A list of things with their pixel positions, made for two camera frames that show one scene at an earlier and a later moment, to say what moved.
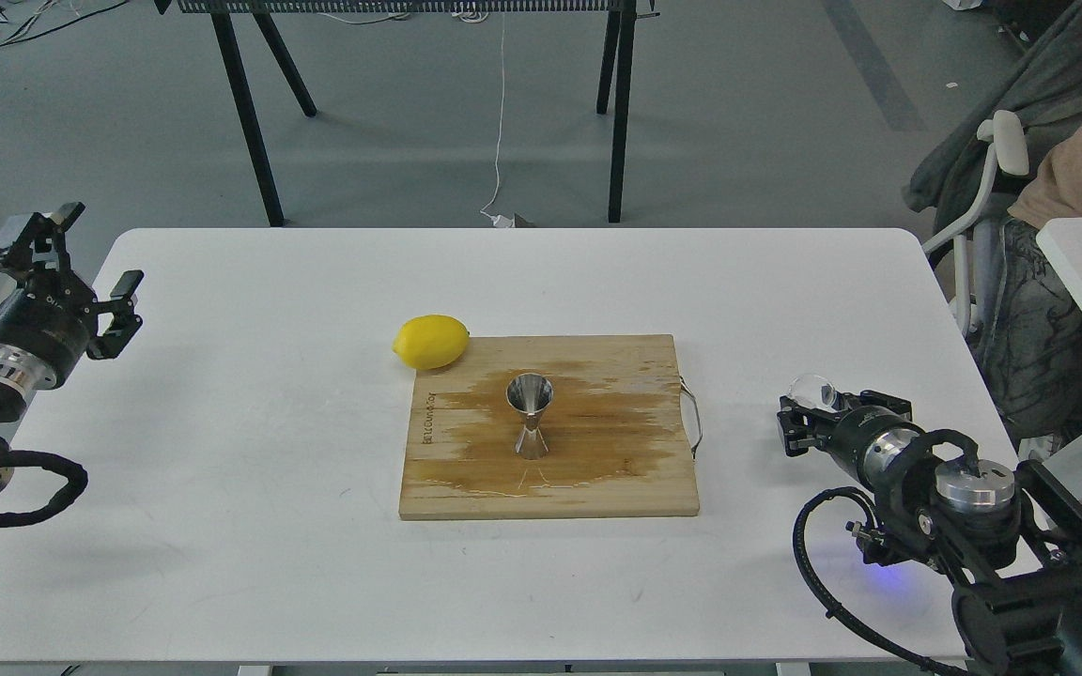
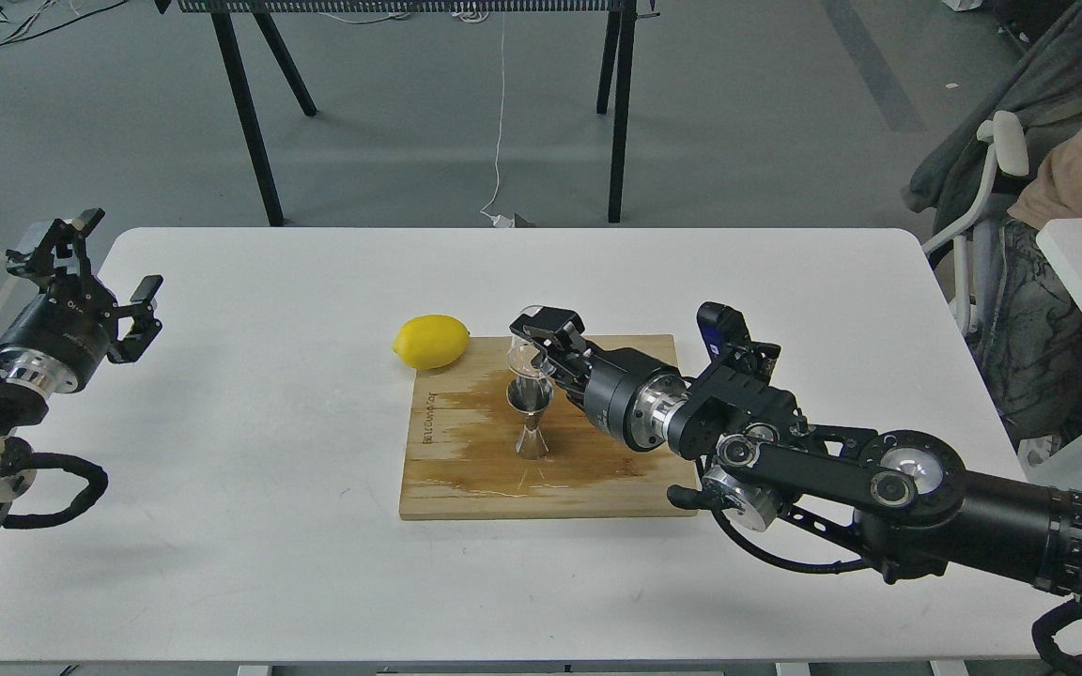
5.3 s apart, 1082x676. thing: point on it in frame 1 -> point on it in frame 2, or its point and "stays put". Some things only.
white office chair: (1007, 133) stays put
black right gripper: (867, 439) -> (626, 391)
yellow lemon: (429, 342) stays put
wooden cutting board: (615, 429) stays put
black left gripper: (29, 344) -> (57, 342)
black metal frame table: (615, 82) stays put
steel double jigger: (531, 392) stays put
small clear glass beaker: (813, 391) -> (528, 361)
